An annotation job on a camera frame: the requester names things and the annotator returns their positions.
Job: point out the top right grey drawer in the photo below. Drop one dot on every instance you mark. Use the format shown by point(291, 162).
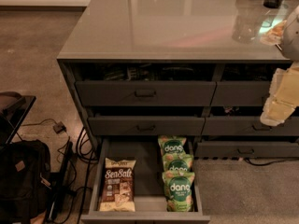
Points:
point(240, 93)

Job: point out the brown sea salt chip bag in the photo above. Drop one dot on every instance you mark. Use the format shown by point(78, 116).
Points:
point(118, 189)

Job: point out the bottom right grey drawer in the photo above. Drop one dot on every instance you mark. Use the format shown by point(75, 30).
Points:
point(246, 149)

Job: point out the top left grey drawer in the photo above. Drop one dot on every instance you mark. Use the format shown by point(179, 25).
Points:
point(145, 93)

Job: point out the middle left grey drawer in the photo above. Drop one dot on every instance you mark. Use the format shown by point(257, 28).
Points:
point(146, 125)

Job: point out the green dang bag middle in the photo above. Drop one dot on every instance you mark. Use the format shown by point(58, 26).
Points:
point(177, 162)

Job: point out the green dang bag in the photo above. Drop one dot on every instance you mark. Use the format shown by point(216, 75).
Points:
point(178, 190)
point(177, 162)
point(171, 144)

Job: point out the grey cabinet with counter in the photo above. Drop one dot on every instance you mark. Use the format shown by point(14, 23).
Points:
point(173, 40)

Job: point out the black backpack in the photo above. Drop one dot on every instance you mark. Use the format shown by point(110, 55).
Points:
point(24, 181)

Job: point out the green dang bag front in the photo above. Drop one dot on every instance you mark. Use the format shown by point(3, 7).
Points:
point(178, 190)

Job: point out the middle right grey drawer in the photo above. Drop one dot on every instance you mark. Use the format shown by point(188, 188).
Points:
point(248, 126)

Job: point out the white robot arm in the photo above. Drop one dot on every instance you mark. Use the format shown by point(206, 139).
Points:
point(289, 46)

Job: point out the open bottom left drawer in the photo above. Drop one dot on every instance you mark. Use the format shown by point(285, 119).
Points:
point(150, 203)

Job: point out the black side table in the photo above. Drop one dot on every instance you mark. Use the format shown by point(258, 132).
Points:
point(14, 108)

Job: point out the black white marker board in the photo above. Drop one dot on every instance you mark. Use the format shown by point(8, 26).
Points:
point(274, 35)

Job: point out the grey drawer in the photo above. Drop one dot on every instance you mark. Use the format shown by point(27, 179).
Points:
point(248, 126)
point(240, 93)
point(246, 149)
point(145, 93)
point(146, 125)

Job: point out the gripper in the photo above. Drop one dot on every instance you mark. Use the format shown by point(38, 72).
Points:
point(291, 36)

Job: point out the black power adapter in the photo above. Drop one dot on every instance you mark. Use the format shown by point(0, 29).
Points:
point(59, 127)

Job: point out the green dang bag back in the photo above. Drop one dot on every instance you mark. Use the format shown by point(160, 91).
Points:
point(171, 144)

